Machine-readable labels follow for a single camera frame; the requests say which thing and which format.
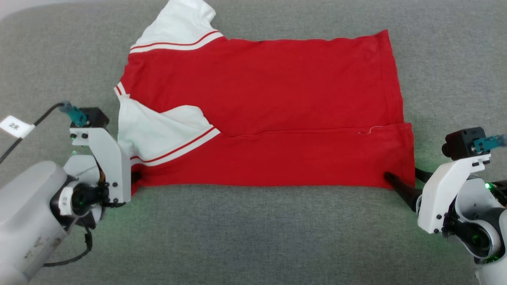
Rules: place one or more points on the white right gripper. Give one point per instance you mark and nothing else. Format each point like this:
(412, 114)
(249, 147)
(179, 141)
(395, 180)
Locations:
(439, 198)

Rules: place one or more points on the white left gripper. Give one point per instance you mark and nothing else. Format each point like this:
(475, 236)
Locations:
(111, 166)

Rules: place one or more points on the red and white shirt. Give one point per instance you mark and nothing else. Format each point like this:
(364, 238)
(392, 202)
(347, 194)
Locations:
(257, 87)

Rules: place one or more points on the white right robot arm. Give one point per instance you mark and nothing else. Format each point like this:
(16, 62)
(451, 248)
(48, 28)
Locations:
(493, 275)

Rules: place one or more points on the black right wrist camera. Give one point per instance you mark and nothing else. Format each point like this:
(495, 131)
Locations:
(459, 142)

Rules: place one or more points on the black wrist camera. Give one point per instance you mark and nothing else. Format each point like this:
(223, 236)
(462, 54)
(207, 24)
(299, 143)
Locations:
(459, 142)
(95, 117)

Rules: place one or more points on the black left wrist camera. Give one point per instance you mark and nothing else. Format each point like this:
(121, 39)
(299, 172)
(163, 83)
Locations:
(95, 117)

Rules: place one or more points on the teal left camera connector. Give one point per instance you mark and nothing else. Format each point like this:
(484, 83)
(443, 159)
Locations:
(75, 114)

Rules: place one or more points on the teal camera connector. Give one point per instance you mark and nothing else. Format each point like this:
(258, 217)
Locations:
(75, 114)
(491, 142)

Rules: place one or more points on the teal right camera connector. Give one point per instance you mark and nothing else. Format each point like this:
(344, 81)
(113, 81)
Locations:
(491, 142)

